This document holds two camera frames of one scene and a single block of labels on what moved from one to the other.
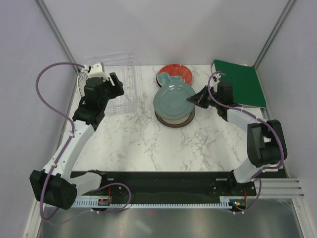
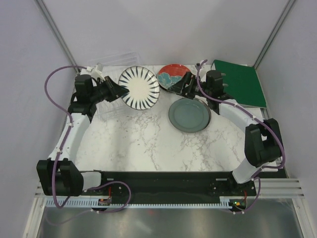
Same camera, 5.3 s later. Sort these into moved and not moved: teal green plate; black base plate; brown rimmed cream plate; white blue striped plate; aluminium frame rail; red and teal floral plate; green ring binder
Moved: brown rimmed cream plate; white blue striped plate; teal green plate
Not moved: aluminium frame rail; black base plate; red and teal floral plate; green ring binder
